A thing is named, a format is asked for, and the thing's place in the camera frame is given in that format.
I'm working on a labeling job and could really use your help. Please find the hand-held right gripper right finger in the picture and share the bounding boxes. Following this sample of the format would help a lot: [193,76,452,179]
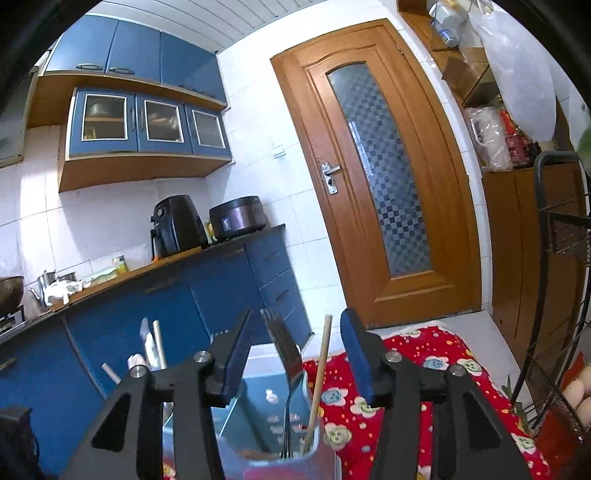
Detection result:
[340,308,534,480]

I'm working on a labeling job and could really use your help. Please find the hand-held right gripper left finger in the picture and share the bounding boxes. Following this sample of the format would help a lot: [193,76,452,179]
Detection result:
[58,308,254,480]

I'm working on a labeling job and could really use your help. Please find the light blue utensil holder box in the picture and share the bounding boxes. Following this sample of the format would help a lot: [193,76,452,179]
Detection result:
[159,342,340,480]

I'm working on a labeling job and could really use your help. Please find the stainless steel fork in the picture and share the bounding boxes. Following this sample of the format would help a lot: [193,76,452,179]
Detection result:
[260,308,304,462]

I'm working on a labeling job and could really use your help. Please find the red printed tablecloth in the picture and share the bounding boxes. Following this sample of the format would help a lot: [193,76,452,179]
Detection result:
[161,324,552,480]

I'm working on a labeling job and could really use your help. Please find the blue kitchen base cabinets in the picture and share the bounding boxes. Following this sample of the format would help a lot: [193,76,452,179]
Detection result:
[0,224,315,480]

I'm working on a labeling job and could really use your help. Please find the dark wok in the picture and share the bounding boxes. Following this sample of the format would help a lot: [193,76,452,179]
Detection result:
[0,275,25,313]

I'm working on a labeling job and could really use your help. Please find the dark rice cooker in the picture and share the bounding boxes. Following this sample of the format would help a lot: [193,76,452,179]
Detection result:
[209,196,269,241]

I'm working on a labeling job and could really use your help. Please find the black air fryer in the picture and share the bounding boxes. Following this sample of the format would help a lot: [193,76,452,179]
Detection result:
[150,195,209,259]

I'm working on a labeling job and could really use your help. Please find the white cloth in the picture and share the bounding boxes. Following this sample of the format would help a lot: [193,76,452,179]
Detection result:
[45,281,85,302]

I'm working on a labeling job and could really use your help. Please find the steel kettle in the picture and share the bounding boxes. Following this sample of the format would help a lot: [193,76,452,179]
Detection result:
[28,269,58,306]

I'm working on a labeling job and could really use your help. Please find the wooden shelf cabinet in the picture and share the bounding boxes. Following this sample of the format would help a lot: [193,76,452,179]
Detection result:
[397,0,591,370]

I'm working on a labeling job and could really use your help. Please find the pile of eggs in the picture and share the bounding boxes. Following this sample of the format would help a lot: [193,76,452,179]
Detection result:
[560,364,591,428]

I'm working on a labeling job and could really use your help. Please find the wooden door with glass pane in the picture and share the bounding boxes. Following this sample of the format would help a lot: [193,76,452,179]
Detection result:
[270,18,483,329]

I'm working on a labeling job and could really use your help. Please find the black metal rack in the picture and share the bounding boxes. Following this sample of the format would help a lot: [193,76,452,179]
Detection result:
[510,150,591,444]

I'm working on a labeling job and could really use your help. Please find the clear plastic bag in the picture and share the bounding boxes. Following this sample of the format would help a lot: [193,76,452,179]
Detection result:
[465,106,513,172]

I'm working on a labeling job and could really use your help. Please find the red packets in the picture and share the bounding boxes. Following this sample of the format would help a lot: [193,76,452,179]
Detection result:
[500,110,542,168]

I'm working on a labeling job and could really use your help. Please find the range hood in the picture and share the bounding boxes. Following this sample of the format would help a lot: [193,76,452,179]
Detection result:
[0,69,40,169]

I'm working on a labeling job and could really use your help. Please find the white plastic bag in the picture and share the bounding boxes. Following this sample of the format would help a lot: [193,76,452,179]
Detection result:
[466,0,557,144]

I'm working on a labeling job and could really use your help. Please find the blue overhead cabinets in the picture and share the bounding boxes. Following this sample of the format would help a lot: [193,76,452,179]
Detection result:
[44,16,229,104]

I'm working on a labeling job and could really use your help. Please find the plastic bottle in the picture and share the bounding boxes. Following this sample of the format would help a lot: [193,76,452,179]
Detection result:
[428,0,469,48]

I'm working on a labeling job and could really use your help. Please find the metal door handle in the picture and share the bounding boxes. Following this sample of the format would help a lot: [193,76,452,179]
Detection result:
[320,161,342,195]

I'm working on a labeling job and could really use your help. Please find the blue glass-door wall cabinet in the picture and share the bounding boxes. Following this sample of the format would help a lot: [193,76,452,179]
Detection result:
[58,74,234,192]

